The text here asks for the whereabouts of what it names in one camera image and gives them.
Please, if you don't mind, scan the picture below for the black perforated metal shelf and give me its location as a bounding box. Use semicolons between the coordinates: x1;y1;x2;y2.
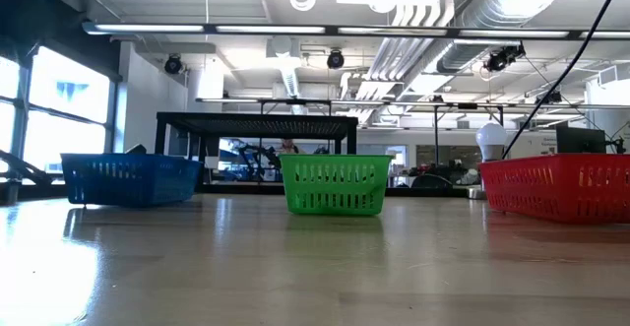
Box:
155;111;359;192

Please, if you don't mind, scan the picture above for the large window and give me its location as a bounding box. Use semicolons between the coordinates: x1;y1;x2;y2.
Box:
0;44;119;184

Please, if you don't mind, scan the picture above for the black aluminium table frame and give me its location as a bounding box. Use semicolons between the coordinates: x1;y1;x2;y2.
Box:
0;181;469;200

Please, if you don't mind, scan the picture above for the black hanging cable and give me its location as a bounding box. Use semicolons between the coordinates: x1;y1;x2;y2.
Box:
501;0;622;160

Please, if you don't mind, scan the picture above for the black ceiling spotlight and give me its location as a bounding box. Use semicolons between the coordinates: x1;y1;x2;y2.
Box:
326;48;346;70
484;42;527;74
163;53;184;75

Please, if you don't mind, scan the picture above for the black overhead light beam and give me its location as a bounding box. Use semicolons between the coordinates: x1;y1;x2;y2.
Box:
82;20;630;41

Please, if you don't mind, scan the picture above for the silver ceiling duct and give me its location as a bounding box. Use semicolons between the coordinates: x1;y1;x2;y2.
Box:
432;0;572;74

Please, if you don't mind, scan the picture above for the black monitor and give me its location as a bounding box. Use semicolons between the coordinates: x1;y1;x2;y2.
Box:
555;125;607;155

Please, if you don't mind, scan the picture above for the blue plastic basket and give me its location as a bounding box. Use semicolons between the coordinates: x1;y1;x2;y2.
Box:
60;152;204;208

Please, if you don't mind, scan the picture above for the white light bulb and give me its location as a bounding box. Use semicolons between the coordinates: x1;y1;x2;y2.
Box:
474;122;509;163

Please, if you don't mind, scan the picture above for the green plastic basket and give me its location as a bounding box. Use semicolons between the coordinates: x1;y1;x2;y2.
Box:
278;154;394;217

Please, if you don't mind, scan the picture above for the red plastic basket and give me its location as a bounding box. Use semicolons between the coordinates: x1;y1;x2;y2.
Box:
477;153;630;226

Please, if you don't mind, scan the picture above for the black background rig frame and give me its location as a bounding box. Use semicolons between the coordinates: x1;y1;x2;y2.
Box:
195;97;630;167

